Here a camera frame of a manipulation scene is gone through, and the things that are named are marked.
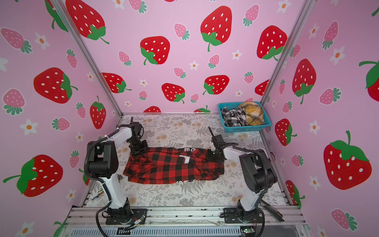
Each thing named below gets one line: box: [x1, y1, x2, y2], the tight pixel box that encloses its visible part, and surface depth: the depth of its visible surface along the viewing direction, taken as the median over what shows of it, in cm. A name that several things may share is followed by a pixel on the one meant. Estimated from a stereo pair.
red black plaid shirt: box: [123, 146, 225, 184], surface depth 90 cm
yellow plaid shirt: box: [237, 102, 265, 126], surface depth 110 cm
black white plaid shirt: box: [221, 106, 248, 127], surface depth 109 cm
